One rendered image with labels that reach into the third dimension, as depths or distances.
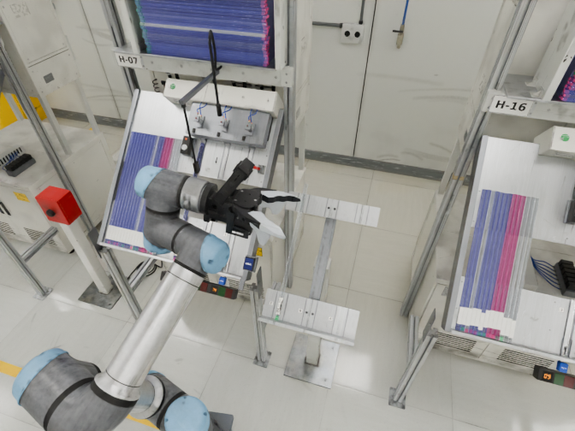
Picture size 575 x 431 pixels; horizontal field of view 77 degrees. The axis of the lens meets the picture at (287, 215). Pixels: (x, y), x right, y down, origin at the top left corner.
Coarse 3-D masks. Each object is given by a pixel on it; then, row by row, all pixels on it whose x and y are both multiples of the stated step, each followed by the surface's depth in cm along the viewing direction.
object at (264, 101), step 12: (168, 84) 151; (180, 84) 149; (192, 84) 148; (168, 96) 150; (180, 96) 149; (204, 96) 147; (228, 96) 145; (240, 96) 144; (252, 96) 143; (264, 96) 142; (276, 96) 141; (240, 108) 145; (252, 108) 142; (264, 108) 141; (276, 108) 144
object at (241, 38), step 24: (144, 0) 127; (168, 0) 125; (192, 0) 123; (216, 0) 120; (240, 0) 118; (264, 0) 116; (144, 24) 133; (168, 24) 131; (192, 24) 128; (216, 24) 125; (240, 24) 123; (264, 24) 121; (168, 48) 137; (192, 48) 134; (216, 48) 131; (240, 48) 128; (264, 48) 126
